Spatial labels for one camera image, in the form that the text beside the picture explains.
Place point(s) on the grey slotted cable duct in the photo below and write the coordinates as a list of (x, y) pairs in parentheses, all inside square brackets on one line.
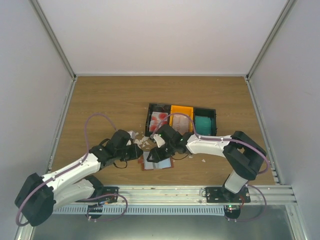
[(201, 210)]

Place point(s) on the black bin with red cards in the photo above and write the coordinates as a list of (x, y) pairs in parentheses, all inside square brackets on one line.
[(155, 107)]

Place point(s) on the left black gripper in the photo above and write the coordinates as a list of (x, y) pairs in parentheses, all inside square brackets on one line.
[(135, 154)]

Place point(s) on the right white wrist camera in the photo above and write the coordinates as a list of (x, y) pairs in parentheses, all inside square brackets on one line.
[(159, 140)]

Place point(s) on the orange bin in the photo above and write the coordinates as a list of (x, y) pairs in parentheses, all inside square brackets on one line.
[(187, 110)]

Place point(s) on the teal card stack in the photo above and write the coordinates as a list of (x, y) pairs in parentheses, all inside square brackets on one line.
[(203, 125)]

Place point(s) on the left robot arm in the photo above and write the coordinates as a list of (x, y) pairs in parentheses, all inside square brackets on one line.
[(40, 195)]

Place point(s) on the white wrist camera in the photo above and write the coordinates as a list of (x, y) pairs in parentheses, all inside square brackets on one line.
[(159, 140), (132, 137)]

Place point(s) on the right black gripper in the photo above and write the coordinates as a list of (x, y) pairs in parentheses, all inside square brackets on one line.
[(157, 156)]

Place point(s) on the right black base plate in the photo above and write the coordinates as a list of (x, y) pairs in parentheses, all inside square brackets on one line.
[(232, 202)]

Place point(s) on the brown leather card holder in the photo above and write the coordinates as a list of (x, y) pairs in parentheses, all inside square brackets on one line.
[(148, 166)]

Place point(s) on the red circle card stack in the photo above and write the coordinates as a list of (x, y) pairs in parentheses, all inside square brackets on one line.
[(156, 118)]

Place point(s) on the white patterned card stack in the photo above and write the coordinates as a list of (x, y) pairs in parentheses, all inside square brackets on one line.
[(181, 124)]

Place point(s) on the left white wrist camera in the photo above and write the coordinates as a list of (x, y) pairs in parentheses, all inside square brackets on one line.
[(132, 137)]

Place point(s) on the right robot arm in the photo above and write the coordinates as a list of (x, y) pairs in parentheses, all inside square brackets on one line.
[(243, 154)]

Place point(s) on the aluminium rail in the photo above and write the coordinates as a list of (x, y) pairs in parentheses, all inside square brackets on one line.
[(192, 195)]

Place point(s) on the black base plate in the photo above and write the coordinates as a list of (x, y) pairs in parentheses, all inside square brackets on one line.
[(232, 202), (98, 200)]

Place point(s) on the black bin with teal cards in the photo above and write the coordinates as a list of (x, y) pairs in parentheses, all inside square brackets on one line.
[(209, 113)]

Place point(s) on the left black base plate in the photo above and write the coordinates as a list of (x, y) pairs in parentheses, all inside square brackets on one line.
[(98, 200)]

